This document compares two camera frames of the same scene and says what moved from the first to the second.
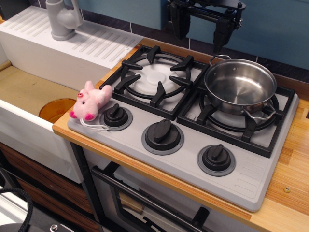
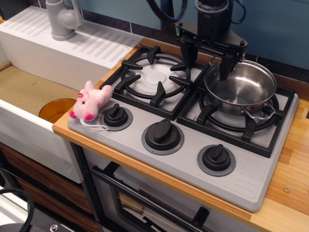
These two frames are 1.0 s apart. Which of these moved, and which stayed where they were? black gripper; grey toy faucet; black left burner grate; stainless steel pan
Moved: black gripper
Stayed: grey toy faucet; black left burner grate; stainless steel pan
